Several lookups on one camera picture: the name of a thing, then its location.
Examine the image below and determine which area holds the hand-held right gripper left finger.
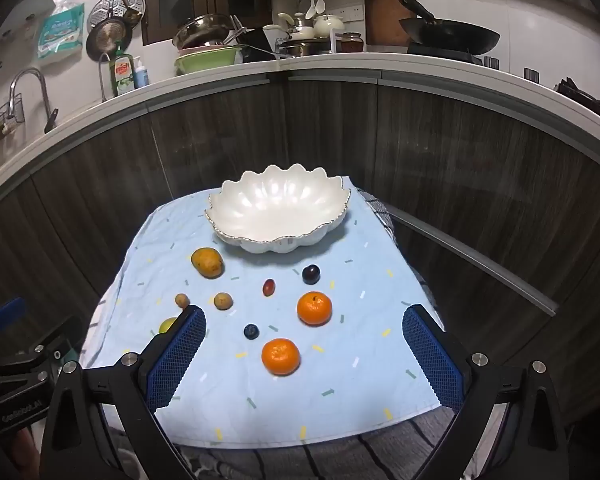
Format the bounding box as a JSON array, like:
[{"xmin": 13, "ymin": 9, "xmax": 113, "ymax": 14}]
[{"xmin": 39, "ymin": 304, "xmax": 208, "ymax": 480}]

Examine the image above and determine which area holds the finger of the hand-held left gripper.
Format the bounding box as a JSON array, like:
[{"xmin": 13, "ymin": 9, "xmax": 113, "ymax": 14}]
[
  {"xmin": 0, "ymin": 316, "xmax": 88, "ymax": 378},
  {"xmin": 0, "ymin": 297, "xmax": 28, "ymax": 343}
]

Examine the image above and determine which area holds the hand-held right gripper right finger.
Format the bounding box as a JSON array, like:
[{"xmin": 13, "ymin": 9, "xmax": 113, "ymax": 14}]
[{"xmin": 401, "ymin": 304, "xmax": 571, "ymax": 480}]

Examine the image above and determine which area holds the yellow mango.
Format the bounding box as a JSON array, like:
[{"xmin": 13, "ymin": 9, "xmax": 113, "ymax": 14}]
[{"xmin": 190, "ymin": 247, "xmax": 225, "ymax": 280}]

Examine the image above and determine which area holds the orange tangerine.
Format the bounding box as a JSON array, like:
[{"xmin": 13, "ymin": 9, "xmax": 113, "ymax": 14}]
[
  {"xmin": 261, "ymin": 338, "xmax": 301, "ymax": 377},
  {"xmin": 296, "ymin": 291, "xmax": 333, "ymax": 327}
]

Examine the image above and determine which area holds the white scalloped bowl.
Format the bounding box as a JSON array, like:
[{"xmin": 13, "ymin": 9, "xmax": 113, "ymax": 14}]
[{"xmin": 208, "ymin": 163, "xmax": 352, "ymax": 254}]

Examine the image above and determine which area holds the person's left hand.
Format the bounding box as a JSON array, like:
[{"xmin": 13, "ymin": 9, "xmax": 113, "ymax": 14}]
[{"xmin": 9, "ymin": 425, "xmax": 42, "ymax": 480}]

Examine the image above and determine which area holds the light blue patterned tablecloth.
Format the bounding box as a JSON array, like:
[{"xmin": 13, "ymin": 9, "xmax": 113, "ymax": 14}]
[{"xmin": 80, "ymin": 175, "xmax": 443, "ymax": 448}]

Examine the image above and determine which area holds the steel sink faucet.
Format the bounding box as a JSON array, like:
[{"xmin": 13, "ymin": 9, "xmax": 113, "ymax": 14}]
[{"xmin": 7, "ymin": 67, "xmax": 59, "ymax": 134}]

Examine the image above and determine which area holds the green dish soap bottle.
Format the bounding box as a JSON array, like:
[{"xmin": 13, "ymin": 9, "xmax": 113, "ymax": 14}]
[{"xmin": 111, "ymin": 42, "xmax": 136, "ymax": 97}]

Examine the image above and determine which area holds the blue pump bottle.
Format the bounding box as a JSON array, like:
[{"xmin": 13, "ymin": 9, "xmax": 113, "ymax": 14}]
[{"xmin": 132, "ymin": 55, "xmax": 151, "ymax": 89}]

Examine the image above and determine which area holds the hanging frying pan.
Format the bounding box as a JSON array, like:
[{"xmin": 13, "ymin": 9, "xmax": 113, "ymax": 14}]
[{"xmin": 85, "ymin": 17, "xmax": 133, "ymax": 61}]

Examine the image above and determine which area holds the green basin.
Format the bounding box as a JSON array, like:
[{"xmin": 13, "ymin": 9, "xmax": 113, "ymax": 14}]
[{"xmin": 174, "ymin": 45, "xmax": 245, "ymax": 76}]

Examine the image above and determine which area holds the black metal rack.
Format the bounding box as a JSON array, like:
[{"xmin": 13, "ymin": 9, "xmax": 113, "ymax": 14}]
[{"xmin": 555, "ymin": 77, "xmax": 600, "ymax": 128}]

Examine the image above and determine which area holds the pink plate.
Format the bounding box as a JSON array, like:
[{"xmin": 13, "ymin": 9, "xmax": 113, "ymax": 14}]
[{"xmin": 177, "ymin": 46, "xmax": 241, "ymax": 57}]

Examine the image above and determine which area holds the white kitchen countertop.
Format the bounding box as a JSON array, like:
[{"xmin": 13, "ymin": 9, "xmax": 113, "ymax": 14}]
[{"xmin": 0, "ymin": 52, "xmax": 600, "ymax": 211}]

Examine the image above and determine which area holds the black box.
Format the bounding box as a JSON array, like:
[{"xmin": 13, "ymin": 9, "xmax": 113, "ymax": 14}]
[{"xmin": 237, "ymin": 27, "xmax": 281, "ymax": 63}]

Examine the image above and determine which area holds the metal steamer basket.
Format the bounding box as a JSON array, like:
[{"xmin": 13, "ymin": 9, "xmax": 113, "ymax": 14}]
[{"xmin": 91, "ymin": 0, "xmax": 146, "ymax": 28}]

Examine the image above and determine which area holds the black wok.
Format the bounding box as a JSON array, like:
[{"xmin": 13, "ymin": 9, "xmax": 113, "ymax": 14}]
[{"xmin": 397, "ymin": 0, "xmax": 501, "ymax": 56}]

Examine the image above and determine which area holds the steel pan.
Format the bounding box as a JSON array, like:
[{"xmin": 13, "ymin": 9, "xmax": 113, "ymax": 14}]
[{"xmin": 277, "ymin": 37, "xmax": 341, "ymax": 57}]

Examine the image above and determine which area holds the white enamel pot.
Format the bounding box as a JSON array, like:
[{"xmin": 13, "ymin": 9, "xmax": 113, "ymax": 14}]
[{"xmin": 262, "ymin": 12, "xmax": 316, "ymax": 41}]

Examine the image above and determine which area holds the white teapot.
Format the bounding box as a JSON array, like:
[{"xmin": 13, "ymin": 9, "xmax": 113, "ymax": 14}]
[{"xmin": 312, "ymin": 14, "xmax": 345, "ymax": 38}]

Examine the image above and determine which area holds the wooden cutting board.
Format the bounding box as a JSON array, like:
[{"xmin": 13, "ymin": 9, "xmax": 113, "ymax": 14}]
[{"xmin": 363, "ymin": 0, "xmax": 417, "ymax": 47}]

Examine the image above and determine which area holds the aluminium rail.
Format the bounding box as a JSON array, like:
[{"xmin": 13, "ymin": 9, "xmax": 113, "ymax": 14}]
[{"xmin": 387, "ymin": 210, "xmax": 558, "ymax": 317}]

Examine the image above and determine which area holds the wire sink rack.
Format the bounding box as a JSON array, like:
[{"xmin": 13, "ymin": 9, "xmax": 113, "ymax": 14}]
[{"xmin": 0, "ymin": 102, "xmax": 26, "ymax": 152}]

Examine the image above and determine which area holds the plastic packet on wall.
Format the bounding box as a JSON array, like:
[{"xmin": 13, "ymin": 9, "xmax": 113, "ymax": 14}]
[{"xmin": 36, "ymin": 2, "xmax": 86, "ymax": 63}]

